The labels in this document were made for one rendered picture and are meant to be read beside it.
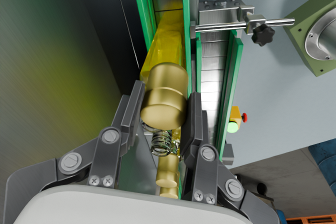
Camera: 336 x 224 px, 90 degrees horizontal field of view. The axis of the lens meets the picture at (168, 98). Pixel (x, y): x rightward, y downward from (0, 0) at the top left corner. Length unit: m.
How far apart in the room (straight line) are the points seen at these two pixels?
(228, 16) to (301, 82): 0.67
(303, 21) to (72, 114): 0.69
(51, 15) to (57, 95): 0.09
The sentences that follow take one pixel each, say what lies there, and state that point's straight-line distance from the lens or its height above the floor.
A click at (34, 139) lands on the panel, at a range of 0.23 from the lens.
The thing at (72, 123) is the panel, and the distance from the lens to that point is 0.27.
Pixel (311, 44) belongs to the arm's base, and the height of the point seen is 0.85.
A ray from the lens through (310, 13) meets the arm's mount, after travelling 0.74.
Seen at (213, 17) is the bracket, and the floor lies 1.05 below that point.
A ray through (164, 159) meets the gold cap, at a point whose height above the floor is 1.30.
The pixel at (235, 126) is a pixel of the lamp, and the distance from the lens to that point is 0.69.
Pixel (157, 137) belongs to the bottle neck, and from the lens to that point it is 0.24.
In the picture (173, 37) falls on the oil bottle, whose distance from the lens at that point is 0.33.
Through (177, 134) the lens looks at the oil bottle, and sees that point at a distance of 0.30.
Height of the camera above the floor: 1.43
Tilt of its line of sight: 47 degrees down
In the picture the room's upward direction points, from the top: 172 degrees counter-clockwise
